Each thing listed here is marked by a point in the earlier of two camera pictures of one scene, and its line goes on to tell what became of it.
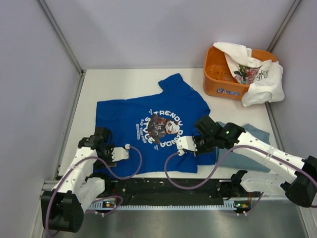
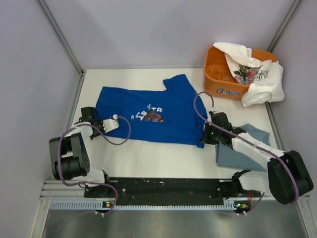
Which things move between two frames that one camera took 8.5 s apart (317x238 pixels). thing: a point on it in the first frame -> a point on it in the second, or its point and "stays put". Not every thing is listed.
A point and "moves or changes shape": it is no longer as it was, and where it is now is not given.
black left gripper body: [106, 156] -> [99, 125]
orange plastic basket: [218, 80] stays put
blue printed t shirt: [151, 127] moves or changes shape
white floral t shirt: [264, 78] stays put
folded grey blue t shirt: [237, 159] stays put
